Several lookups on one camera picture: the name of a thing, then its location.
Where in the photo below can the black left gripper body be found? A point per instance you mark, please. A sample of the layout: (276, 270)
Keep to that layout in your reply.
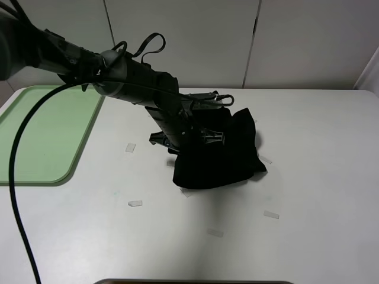
(181, 133)

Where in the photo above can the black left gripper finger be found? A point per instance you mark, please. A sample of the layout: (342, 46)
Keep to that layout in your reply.
(161, 139)
(208, 136)

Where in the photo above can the black short sleeve shirt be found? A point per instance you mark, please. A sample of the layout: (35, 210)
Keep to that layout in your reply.
(220, 163)

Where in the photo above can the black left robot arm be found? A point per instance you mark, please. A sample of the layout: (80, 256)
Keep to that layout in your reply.
(114, 73)

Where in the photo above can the light green plastic tray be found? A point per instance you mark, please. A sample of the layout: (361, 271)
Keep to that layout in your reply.
(54, 139)

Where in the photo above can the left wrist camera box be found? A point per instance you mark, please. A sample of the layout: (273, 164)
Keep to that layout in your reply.
(208, 100)

